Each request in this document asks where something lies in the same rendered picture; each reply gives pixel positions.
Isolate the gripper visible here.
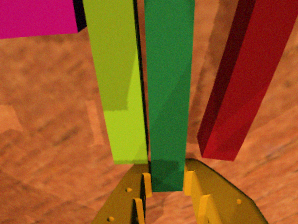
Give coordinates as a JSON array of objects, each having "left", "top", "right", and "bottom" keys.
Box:
[{"left": 91, "top": 158, "right": 269, "bottom": 224}]

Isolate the magenta rod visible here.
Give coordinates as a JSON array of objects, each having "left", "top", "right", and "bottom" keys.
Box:
[{"left": 0, "top": 0, "right": 87, "bottom": 39}]

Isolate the red rod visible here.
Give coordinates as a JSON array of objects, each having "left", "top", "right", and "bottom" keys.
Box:
[{"left": 197, "top": 0, "right": 298, "bottom": 161}]

